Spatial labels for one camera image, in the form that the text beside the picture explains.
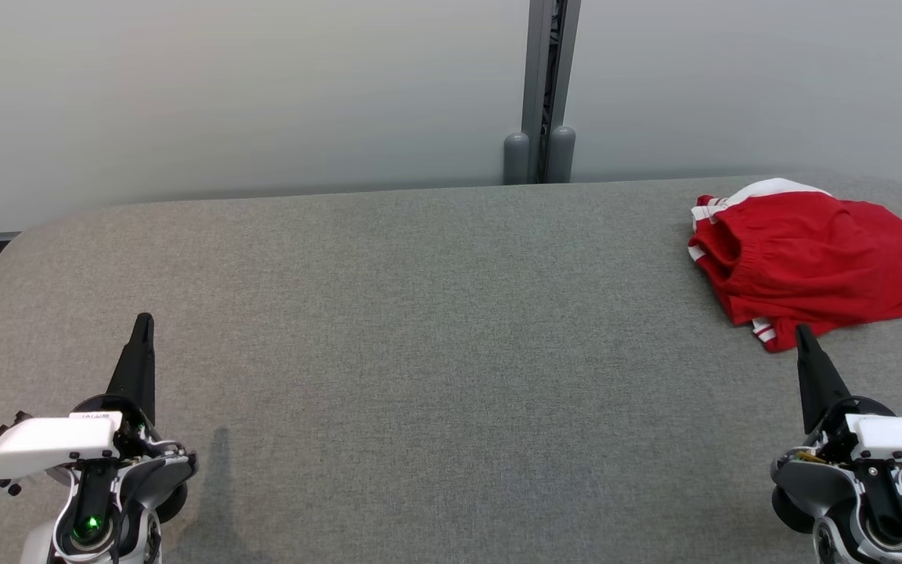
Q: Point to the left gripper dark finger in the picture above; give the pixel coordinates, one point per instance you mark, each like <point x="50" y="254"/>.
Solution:
<point x="138" y="368"/>

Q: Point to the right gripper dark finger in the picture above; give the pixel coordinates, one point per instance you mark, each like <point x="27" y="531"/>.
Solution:
<point x="819" y="380"/>

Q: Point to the grey partition post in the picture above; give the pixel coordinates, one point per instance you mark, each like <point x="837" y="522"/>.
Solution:
<point x="533" y="78"/>

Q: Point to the taller grey foot cylinder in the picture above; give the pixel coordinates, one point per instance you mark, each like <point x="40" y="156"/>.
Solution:
<point x="562" y="154"/>

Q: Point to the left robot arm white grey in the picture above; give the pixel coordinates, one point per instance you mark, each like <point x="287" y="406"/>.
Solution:
<point x="165" y="470"/>

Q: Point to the red jersey with number print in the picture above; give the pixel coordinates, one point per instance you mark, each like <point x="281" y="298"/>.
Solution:
<point x="781" y="341"/>

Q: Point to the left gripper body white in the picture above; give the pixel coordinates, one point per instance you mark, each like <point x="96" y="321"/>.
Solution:
<point x="48" y="446"/>

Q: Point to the short grey foot cylinder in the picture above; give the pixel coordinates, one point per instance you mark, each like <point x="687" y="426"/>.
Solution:
<point x="516" y="158"/>

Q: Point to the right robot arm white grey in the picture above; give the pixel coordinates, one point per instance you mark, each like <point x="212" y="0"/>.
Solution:
<point x="807" y="479"/>

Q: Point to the red shorts with white trim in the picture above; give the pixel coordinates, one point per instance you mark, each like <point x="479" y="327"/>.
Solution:
<point x="827" y="258"/>

